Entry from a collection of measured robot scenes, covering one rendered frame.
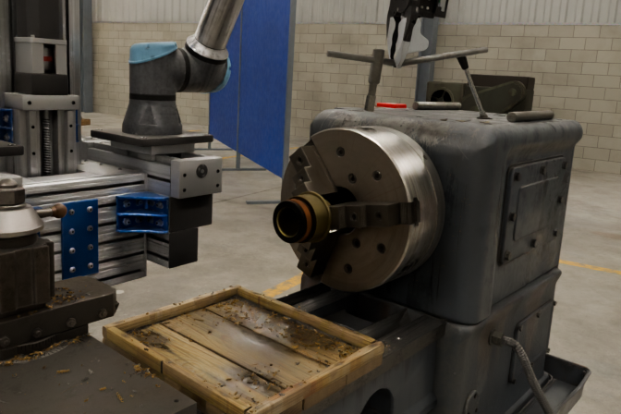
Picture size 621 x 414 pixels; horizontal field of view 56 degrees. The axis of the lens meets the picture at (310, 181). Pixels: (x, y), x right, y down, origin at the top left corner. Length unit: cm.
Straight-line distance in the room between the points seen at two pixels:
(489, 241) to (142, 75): 90
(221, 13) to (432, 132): 64
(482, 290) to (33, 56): 108
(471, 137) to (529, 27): 1004
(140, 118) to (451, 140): 77
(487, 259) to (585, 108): 982
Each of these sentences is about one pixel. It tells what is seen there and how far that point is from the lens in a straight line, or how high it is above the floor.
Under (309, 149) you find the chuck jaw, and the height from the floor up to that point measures 119.
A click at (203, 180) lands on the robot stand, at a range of 145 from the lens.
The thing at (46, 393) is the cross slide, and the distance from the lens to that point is 74.
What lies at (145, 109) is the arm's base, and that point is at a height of 122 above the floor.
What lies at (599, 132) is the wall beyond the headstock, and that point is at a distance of 1095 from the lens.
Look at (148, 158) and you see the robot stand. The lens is 150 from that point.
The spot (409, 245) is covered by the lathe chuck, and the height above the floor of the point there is 105.
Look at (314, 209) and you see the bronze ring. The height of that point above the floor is 111.
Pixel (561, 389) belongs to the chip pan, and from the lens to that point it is 180.
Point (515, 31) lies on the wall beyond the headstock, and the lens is 1120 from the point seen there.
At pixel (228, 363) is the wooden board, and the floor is 88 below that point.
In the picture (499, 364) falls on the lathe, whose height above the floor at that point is 71.
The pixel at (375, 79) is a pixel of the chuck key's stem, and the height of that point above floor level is 133.
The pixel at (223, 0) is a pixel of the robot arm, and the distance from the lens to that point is 152.
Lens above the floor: 133
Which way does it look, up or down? 10 degrees down
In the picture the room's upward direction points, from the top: 3 degrees clockwise
